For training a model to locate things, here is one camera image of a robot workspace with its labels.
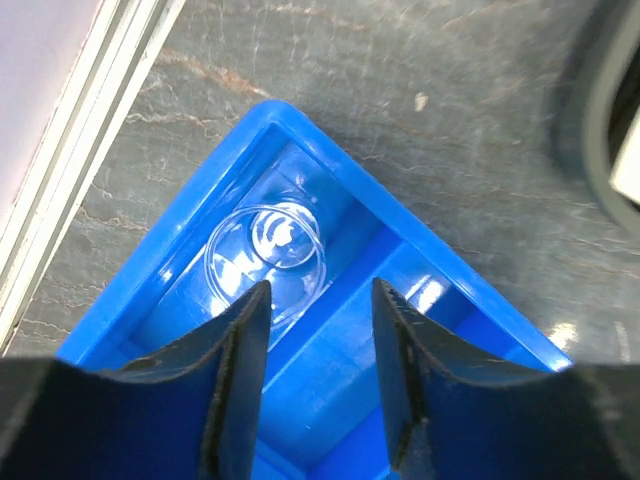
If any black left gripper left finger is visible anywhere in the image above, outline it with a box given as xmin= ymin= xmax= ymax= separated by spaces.
xmin=1 ymin=281 xmax=271 ymax=479

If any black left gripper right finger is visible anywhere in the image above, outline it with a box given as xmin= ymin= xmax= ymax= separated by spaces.
xmin=372 ymin=279 xmax=639 ymax=479

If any dark grey baking tray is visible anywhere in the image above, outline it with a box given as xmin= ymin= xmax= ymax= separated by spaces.
xmin=552 ymin=1 xmax=639 ymax=236

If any small glass beaker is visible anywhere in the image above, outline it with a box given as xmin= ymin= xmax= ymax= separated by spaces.
xmin=204 ymin=199 xmax=327 ymax=329

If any white square plate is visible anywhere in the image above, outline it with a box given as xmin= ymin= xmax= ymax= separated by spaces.
xmin=609 ymin=116 xmax=639 ymax=205

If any blue plastic divided bin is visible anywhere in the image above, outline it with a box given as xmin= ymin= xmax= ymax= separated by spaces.
xmin=58 ymin=100 xmax=571 ymax=479

